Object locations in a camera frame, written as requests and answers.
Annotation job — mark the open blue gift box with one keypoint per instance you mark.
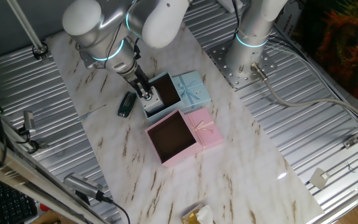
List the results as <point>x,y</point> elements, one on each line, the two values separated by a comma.
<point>169,91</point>

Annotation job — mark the small silver camera on stand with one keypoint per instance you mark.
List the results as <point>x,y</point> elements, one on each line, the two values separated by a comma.
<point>29,119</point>

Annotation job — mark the metal stand pole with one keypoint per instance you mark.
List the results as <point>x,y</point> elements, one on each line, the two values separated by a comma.
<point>26,28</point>

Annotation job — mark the brown cardboard box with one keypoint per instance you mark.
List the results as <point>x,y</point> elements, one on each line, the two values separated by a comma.
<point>47,218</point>

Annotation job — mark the aluminium frame bar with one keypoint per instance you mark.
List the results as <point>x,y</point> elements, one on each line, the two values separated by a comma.
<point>11,169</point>

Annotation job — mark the small thin screwdriver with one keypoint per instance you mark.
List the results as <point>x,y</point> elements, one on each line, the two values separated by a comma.
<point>85,116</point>

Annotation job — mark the grey green push-button box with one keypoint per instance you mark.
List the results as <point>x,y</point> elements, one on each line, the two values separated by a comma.
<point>153,105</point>

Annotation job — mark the white printed carton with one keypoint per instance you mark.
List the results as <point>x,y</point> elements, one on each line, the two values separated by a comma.
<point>286,21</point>

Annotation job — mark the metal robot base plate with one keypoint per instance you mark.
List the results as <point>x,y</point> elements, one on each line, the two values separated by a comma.
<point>225,67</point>

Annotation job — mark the colourful patterned cloth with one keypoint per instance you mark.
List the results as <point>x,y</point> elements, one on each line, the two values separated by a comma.
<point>346,46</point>

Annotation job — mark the blue gift lid with bow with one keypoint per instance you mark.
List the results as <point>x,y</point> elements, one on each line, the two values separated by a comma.
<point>196,93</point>

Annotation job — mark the silver ridged camera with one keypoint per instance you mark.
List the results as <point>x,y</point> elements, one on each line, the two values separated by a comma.
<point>82,184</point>

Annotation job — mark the open pink gift box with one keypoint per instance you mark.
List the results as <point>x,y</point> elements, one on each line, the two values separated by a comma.
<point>172,137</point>

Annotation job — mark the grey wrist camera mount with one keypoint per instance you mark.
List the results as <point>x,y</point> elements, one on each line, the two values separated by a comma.
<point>87,62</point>

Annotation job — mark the pink gift lid with bow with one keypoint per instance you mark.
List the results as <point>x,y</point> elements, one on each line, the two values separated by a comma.
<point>208,133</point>

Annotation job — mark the gold tissue pack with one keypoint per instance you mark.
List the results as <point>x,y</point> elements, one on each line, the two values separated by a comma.
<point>204,216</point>

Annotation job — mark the white square tag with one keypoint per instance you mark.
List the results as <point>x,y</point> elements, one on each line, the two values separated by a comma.
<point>319,179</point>

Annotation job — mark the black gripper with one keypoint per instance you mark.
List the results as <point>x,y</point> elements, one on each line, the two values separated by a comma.
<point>138,77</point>

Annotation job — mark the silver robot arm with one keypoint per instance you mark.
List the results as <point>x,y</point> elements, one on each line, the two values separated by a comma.
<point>250,53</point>

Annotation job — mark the black keyboard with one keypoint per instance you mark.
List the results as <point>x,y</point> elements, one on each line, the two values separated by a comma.
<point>8,205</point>

